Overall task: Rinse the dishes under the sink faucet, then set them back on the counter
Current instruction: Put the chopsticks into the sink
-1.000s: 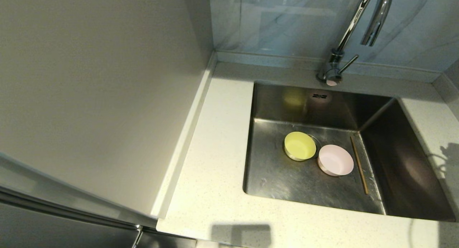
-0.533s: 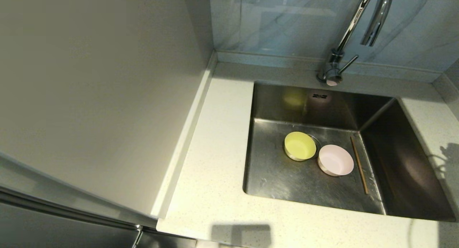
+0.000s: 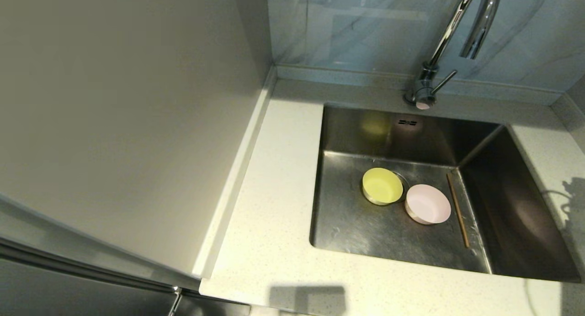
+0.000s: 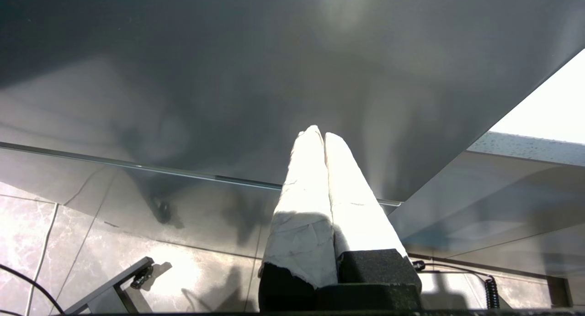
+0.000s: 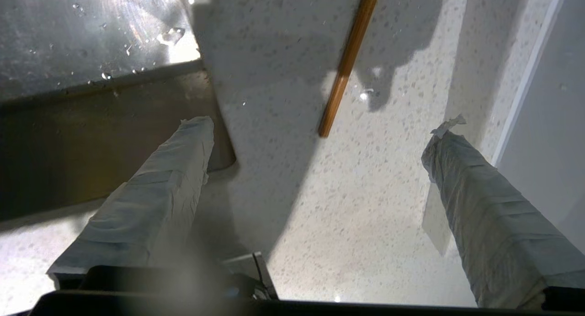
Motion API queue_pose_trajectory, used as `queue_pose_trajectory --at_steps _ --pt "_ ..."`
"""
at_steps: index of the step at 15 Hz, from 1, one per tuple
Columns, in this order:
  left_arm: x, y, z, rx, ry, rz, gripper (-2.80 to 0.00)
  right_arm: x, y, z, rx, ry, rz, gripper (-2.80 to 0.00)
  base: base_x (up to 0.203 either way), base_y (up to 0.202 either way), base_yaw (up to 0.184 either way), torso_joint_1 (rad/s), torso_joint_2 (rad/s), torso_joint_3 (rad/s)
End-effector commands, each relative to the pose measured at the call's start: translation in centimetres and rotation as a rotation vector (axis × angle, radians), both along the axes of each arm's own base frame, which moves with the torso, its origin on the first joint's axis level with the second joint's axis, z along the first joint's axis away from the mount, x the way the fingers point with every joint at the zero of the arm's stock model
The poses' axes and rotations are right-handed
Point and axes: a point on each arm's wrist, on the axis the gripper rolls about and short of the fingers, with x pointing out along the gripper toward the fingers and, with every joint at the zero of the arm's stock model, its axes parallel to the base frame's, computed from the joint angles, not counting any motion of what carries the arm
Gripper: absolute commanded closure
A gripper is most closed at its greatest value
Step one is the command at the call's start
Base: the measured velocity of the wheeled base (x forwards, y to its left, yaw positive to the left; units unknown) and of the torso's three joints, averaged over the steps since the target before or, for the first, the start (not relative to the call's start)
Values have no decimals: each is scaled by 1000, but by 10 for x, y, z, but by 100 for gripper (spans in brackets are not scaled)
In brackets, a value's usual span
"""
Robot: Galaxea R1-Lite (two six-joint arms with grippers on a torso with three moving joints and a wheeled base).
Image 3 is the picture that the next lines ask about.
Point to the metal sink drain strainer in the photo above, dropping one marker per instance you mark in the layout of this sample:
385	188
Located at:
406	186

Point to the wooden chopstick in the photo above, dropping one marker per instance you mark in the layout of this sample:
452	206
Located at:
458	211

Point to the pink plastic bowl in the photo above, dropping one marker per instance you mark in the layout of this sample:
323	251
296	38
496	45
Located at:
429	205

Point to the yellow plastic bowl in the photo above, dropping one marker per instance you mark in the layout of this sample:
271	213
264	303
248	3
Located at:
382	186

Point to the stainless steel sink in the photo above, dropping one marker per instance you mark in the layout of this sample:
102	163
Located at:
365	234

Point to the chrome gooseneck faucet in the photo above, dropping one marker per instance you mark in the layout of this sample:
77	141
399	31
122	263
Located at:
427	85

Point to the grey tall cabinet door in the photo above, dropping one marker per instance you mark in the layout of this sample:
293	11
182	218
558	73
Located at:
68	293

